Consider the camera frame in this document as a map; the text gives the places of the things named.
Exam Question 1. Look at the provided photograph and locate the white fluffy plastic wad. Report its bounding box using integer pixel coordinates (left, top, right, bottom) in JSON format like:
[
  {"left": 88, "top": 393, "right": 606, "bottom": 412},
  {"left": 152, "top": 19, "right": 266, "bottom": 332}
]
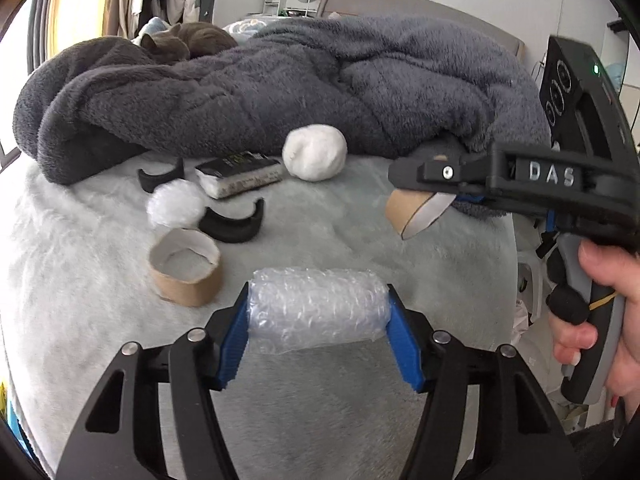
[{"left": 146, "top": 179, "right": 207, "bottom": 229}]

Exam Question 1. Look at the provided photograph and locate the black curved plastic piece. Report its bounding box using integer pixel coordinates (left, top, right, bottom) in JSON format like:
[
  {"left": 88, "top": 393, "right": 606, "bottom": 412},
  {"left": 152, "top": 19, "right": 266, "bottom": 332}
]
[
  {"left": 198, "top": 198, "right": 265, "bottom": 244},
  {"left": 137, "top": 158, "right": 184, "bottom": 194}
]

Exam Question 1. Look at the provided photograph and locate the white paper ball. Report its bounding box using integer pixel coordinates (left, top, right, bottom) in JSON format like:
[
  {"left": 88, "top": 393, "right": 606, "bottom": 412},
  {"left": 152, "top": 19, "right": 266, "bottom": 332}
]
[{"left": 282, "top": 124, "right": 348, "bottom": 182}]

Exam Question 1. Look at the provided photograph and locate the grey cat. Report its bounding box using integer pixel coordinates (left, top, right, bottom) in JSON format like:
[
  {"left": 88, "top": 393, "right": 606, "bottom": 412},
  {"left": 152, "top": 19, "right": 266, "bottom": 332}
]
[{"left": 140, "top": 22, "right": 238, "bottom": 65}]

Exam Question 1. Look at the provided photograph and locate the bubble wrap roll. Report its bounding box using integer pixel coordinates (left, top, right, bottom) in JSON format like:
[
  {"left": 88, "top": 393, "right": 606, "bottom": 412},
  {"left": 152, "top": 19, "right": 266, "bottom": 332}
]
[{"left": 248, "top": 268, "right": 390, "bottom": 354}]

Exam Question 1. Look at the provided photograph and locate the cardboard tape roll core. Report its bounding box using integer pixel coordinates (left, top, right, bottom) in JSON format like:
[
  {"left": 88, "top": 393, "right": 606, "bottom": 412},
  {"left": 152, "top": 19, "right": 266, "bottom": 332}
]
[{"left": 385, "top": 188, "right": 457, "bottom": 240}]

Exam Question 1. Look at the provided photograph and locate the cardboard tape ring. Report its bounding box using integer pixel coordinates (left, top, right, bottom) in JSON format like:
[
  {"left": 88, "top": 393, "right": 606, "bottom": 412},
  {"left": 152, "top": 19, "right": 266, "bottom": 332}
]
[{"left": 146, "top": 227, "right": 225, "bottom": 308}]

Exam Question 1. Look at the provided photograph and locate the dark grey fleece blanket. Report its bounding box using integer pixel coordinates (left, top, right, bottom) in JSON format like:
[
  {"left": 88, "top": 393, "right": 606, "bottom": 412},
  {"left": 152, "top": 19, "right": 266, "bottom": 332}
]
[{"left": 13, "top": 16, "right": 551, "bottom": 185}]

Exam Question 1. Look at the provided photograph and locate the grey padded headboard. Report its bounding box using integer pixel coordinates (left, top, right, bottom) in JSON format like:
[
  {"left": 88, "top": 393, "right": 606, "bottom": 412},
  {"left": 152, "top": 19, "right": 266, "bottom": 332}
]
[{"left": 317, "top": 0, "right": 525, "bottom": 62}]

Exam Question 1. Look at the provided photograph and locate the yellow curtain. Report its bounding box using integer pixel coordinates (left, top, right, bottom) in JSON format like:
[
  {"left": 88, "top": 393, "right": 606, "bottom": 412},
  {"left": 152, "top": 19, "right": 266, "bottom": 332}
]
[{"left": 47, "top": 0, "right": 105, "bottom": 56}]

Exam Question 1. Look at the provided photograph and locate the person's right hand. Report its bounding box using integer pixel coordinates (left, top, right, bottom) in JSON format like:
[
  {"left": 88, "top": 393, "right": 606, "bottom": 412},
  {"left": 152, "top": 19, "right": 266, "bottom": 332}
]
[{"left": 549, "top": 240, "right": 640, "bottom": 422}]

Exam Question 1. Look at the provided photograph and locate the black tissue pack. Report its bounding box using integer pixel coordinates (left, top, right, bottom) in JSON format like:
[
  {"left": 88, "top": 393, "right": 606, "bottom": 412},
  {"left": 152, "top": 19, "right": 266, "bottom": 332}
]
[{"left": 195, "top": 151, "right": 284, "bottom": 200}]

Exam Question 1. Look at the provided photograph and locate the white vanity dresser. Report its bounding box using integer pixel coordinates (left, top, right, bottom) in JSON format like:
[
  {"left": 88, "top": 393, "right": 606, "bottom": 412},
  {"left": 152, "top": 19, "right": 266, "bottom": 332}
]
[{"left": 262, "top": 0, "right": 320, "bottom": 16}]

